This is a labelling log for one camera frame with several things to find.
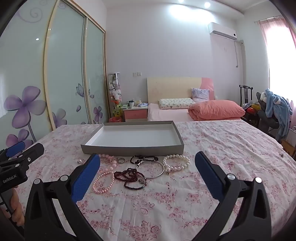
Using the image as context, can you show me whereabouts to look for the air conditioner pipe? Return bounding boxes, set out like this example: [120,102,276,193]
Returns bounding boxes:
[234,40,245,69]

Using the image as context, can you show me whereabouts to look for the grey cardboard tray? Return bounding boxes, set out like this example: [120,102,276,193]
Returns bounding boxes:
[80,120,185,157]

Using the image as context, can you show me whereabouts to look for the coral pink bead bracelet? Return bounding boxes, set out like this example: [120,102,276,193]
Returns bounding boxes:
[99,154,118,173]

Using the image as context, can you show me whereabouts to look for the pink floral bedsheet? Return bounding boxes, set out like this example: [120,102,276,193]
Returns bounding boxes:
[14,120,296,241]

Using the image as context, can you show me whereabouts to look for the pink curtain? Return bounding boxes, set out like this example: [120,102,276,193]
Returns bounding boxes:
[257,16,296,109]

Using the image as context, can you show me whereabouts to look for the white air conditioner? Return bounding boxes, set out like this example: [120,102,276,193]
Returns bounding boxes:
[208,22,238,41]

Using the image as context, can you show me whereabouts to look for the white pearl bracelet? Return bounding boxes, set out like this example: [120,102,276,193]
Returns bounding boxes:
[163,154,191,172]

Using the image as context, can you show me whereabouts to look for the light pink pearl bracelet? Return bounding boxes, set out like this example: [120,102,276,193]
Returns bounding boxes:
[92,171,115,194]

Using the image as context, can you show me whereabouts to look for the colourful toys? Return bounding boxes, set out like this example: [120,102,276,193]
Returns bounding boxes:
[245,103,260,114]

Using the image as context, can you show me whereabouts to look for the pink and beige nightstand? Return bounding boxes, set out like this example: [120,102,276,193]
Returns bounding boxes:
[122,107,148,122]

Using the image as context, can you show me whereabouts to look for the beige and pink headboard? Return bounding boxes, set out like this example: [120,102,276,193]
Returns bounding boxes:
[147,77,214,105]

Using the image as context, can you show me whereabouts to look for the dark red bead bracelet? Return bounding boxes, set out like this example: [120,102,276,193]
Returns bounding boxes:
[114,168,145,191]

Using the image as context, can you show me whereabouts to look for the grey chair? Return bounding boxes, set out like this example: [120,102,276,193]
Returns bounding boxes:
[255,92,281,130]

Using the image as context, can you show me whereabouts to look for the dark wooden chair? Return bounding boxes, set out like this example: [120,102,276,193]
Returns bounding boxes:
[239,85,255,107]

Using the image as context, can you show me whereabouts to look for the blue fleece garment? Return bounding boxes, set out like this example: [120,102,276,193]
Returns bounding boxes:
[264,88,293,140]

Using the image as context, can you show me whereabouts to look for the thin silver bangle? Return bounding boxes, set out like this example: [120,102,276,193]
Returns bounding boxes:
[136,160,165,179]

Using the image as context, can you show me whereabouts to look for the printed white pillow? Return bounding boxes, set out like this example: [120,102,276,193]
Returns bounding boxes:
[158,98,196,110]

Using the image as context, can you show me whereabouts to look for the small lilac pillow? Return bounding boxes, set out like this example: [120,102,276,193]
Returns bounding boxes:
[191,88,210,102]

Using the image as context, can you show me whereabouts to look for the plush toy display tube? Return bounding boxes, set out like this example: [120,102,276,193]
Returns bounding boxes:
[108,73,123,118]

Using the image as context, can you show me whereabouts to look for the person's left hand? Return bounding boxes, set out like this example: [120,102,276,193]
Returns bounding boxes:
[10,188,25,229]

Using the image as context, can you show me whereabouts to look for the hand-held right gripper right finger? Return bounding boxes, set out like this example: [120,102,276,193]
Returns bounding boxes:
[192,151,272,241]

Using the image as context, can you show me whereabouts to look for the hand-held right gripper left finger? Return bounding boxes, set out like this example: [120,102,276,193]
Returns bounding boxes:
[24,153,103,241]

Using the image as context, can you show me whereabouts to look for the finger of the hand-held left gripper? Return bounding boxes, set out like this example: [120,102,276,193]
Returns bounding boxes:
[0,143,45,169]
[5,141,26,158]

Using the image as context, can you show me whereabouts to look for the black bead bracelet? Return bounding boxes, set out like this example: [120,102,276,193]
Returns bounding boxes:
[130,154,159,165]

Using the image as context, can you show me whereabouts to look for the flower print glass wardrobe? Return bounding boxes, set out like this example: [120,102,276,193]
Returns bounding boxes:
[0,0,110,149]

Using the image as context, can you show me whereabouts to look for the pink sheeted bed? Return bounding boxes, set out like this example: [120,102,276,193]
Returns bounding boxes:
[147,103,242,122]

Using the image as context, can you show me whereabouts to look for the folded salmon quilt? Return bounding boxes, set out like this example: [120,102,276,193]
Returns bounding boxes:
[188,100,246,121]

